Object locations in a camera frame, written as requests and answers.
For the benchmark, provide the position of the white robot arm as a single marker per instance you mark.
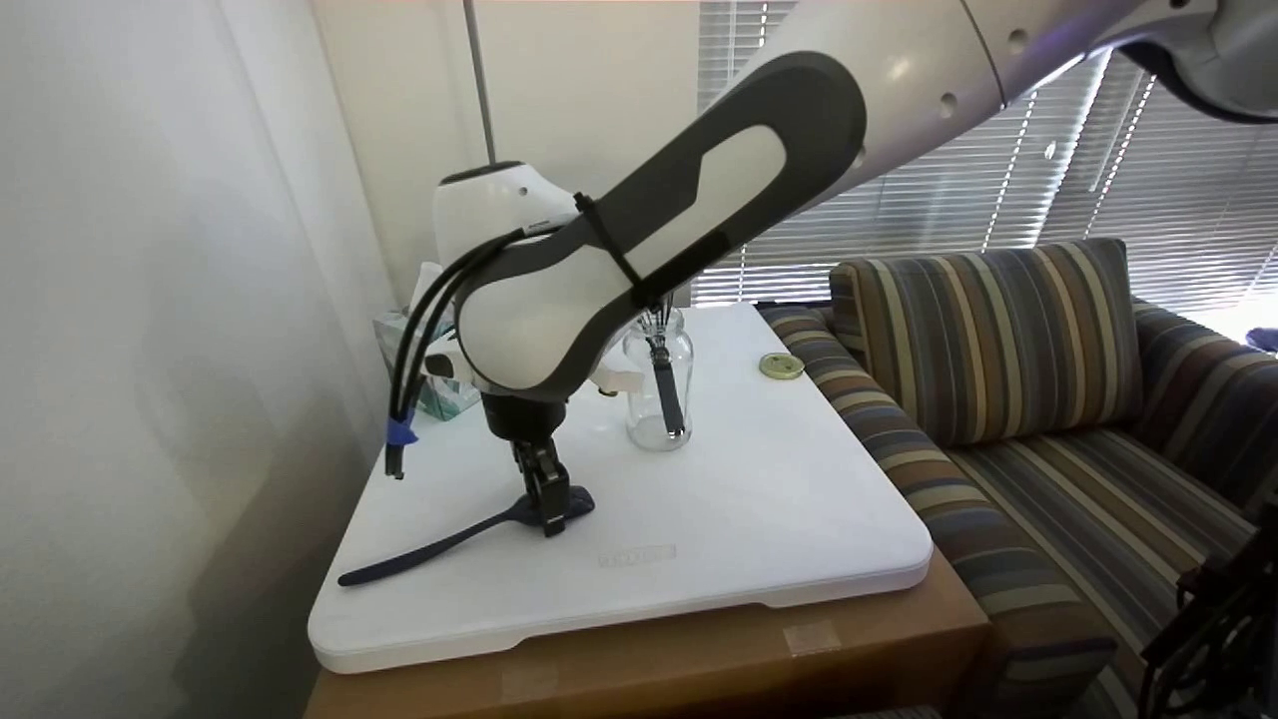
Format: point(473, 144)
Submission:
point(845, 93)

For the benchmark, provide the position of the teal patterned tissue box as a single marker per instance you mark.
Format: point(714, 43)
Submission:
point(440, 393)

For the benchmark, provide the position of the clear glass jar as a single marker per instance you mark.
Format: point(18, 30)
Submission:
point(635, 356)

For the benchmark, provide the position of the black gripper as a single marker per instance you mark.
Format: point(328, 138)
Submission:
point(528, 424)

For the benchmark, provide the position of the black metal stand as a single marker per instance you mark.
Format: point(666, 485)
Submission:
point(1215, 656)

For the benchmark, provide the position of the white window blinds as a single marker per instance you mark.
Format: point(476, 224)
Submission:
point(1100, 150)

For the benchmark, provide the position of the small green round lid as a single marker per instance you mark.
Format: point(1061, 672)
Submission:
point(781, 365)

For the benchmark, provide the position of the white foam board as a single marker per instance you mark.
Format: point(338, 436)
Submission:
point(773, 500)

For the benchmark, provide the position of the black dishing spoon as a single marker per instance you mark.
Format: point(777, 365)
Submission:
point(517, 512)

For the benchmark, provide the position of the brown cardboard box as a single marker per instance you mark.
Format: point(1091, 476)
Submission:
point(879, 653)

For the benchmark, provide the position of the metal floor lamp pole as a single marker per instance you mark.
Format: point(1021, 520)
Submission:
point(480, 77)

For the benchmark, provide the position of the black wire whisk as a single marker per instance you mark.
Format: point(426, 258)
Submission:
point(661, 420)

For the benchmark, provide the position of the striped armchair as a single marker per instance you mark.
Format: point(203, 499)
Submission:
point(1070, 449)

